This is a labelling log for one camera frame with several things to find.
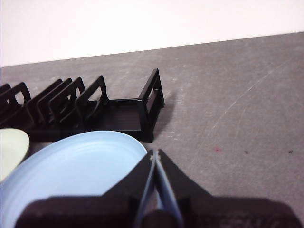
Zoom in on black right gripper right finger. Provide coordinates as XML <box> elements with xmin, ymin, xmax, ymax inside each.
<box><xmin>155</xmin><ymin>148</ymin><xmax>300</xmax><ymax>228</ymax></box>

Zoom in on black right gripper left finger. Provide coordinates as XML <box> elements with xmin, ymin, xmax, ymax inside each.
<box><xmin>14</xmin><ymin>150</ymin><xmax>158</xmax><ymax>228</ymax></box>

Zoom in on light blue plate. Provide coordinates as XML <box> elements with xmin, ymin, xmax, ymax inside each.
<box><xmin>0</xmin><ymin>130</ymin><xmax>148</xmax><ymax>228</ymax></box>

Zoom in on pale green plate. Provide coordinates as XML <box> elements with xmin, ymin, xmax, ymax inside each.
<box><xmin>0</xmin><ymin>128</ymin><xmax>30</xmax><ymax>182</ymax></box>

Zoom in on black plate rack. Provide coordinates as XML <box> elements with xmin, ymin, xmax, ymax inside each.
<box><xmin>0</xmin><ymin>68</ymin><xmax>166</xmax><ymax>143</ymax></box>

